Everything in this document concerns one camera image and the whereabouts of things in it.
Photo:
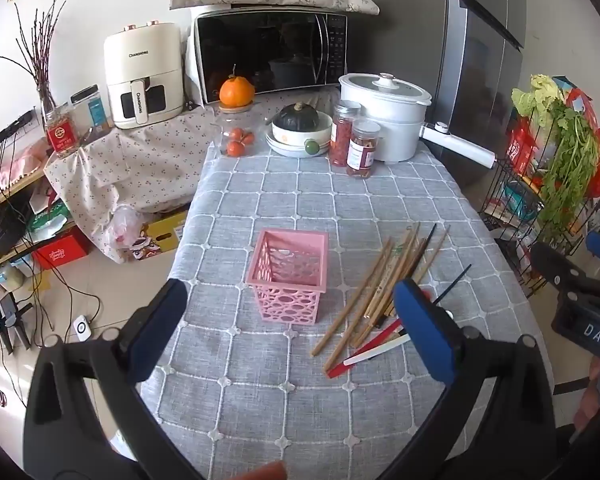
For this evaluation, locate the tall jar of red contents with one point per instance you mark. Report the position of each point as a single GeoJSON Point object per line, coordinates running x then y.
{"type": "Point", "coordinates": [341, 135]}

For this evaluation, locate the cream air fryer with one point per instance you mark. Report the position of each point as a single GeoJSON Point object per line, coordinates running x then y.
{"type": "Point", "coordinates": [142, 65]}

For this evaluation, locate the pink plastic bag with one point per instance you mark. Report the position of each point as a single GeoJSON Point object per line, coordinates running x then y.
{"type": "Point", "coordinates": [122, 230]}

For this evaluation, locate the black box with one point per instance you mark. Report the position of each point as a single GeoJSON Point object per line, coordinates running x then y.
{"type": "Point", "coordinates": [5, 225]}

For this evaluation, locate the grey checked tablecloth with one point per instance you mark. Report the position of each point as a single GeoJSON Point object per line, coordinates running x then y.
{"type": "Point", "coordinates": [260, 400]}

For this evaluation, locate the person's right hand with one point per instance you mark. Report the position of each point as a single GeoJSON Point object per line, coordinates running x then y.
{"type": "Point", "coordinates": [590, 395]}

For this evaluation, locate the wooden shelf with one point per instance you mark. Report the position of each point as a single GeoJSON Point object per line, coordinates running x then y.
{"type": "Point", "coordinates": [10, 192]}

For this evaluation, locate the person's left hand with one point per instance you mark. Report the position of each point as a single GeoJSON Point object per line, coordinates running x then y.
{"type": "Point", "coordinates": [270, 473]}

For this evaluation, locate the blue label jar black lid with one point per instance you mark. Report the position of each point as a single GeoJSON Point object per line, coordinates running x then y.
{"type": "Point", "coordinates": [96, 107]}

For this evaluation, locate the yellow cardboard box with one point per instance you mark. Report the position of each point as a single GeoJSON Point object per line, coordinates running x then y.
{"type": "Point", "coordinates": [167, 232]}

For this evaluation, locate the dry twig branches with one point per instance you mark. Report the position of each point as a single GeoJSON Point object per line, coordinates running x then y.
{"type": "Point", "coordinates": [42, 40]}

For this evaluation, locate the glass vase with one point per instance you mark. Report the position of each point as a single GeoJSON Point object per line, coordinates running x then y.
{"type": "Point", "coordinates": [49, 102]}

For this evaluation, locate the red cardboard box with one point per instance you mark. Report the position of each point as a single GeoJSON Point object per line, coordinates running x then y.
{"type": "Point", "coordinates": [60, 252]}

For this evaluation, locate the small floral tablecloth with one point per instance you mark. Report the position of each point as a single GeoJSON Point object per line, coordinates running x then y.
{"type": "Point", "coordinates": [145, 160]}

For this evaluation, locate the dark green pumpkin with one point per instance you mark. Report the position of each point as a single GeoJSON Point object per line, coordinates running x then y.
{"type": "Point", "coordinates": [296, 117]}

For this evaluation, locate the pile of wooden chopsticks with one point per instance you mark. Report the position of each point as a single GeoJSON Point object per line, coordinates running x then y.
{"type": "Point", "coordinates": [365, 290]}

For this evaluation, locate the red chopstick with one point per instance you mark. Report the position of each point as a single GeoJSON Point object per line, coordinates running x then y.
{"type": "Point", "coordinates": [339, 369]}
{"type": "Point", "coordinates": [380, 332]}

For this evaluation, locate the white label jar red contents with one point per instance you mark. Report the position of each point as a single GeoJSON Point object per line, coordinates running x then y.
{"type": "Point", "coordinates": [362, 152]}

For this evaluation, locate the blue and red box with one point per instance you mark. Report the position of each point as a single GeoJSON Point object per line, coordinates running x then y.
{"type": "Point", "coordinates": [575, 92]}

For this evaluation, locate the black power strip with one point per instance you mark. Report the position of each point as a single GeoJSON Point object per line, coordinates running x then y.
{"type": "Point", "coordinates": [14, 129]}

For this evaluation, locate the napa cabbage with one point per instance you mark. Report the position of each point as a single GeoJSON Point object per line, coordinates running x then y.
{"type": "Point", "coordinates": [537, 92]}

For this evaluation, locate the white chopstick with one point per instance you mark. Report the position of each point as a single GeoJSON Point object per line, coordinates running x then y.
{"type": "Point", "coordinates": [375, 350]}

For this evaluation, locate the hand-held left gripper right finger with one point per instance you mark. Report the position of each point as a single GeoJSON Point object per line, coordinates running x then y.
{"type": "Point", "coordinates": [425, 330]}

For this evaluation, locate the pink cloth bundle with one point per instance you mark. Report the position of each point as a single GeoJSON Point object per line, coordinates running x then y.
{"type": "Point", "coordinates": [27, 157]}

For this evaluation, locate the green and white package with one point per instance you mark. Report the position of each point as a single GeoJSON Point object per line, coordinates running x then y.
{"type": "Point", "coordinates": [47, 220]}

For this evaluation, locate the black microwave oven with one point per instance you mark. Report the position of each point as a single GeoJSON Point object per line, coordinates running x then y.
{"type": "Point", "coordinates": [270, 50]}

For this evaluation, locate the black chopstick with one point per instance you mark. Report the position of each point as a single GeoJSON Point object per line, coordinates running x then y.
{"type": "Point", "coordinates": [425, 245]}
{"type": "Point", "coordinates": [455, 282]}

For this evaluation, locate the green leafy herbs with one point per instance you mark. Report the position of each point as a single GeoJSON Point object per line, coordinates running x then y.
{"type": "Point", "coordinates": [567, 170]}

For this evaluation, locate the grey refrigerator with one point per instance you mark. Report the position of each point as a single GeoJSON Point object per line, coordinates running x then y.
{"type": "Point", "coordinates": [480, 85]}

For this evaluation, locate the pink perforated plastic basket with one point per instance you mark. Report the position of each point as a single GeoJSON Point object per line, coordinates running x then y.
{"type": "Point", "coordinates": [290, 280]}

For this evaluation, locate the orange tangerine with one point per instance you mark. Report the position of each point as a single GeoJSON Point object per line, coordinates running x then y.
{"type": "Point", "coordinates": [237, 91]}

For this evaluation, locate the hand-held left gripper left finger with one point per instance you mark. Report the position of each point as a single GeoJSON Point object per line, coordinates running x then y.
{"type": "Point", "coordinates": [155, 340]}

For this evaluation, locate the white ceramic pot green knob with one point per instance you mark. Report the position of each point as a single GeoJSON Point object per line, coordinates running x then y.
{"type": "Point", "coordinates": [292, 141]}

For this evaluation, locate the white electric cooking pot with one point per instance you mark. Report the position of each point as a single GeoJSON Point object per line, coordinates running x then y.
{"type": "Point", "coordinates": [390, 115]}

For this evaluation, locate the red scissors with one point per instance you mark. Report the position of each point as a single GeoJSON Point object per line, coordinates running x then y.
{"type": "Point", "coordinates": [1, 395]}

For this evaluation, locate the glass jar with wooden lid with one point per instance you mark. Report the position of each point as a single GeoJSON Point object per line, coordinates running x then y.
{"type": "Point", "coordinates": [235, 125]}

